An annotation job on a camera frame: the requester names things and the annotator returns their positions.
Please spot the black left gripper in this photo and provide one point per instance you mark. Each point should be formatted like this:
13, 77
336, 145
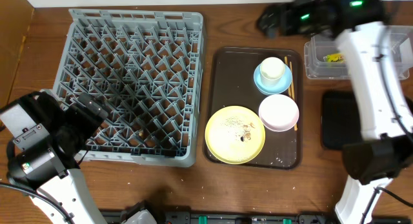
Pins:
81, 111

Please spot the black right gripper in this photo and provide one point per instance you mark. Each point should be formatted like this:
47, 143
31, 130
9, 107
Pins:
281, 20

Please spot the yellow green snack wrapper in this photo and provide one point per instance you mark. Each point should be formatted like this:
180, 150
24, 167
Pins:
334, 58

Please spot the cream white cup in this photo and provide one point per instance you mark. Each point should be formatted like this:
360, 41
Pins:
271, 70

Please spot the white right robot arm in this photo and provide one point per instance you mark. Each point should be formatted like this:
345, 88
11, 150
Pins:
360, 31

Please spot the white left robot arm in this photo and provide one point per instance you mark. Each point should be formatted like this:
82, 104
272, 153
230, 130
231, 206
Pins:
41, 154

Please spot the clear plastic bin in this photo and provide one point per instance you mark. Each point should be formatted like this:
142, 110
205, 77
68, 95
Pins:
321, 46

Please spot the wooden chopstick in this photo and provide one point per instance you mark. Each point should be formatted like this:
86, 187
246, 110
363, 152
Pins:
287, 77
291, 88

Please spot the light blue saucer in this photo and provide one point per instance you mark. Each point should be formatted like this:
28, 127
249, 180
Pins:
268, 91

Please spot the grey plastic dish rack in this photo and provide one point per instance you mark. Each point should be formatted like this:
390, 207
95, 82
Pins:
146, 67

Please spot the pink bowl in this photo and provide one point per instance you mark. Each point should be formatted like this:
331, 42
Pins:
278, 113

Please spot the black bin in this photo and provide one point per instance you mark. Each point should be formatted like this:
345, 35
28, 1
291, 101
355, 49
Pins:
341, 128

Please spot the yellow plate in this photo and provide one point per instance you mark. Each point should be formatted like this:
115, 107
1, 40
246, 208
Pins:
235, 135

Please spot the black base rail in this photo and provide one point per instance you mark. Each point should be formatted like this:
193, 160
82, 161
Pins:
169, 214

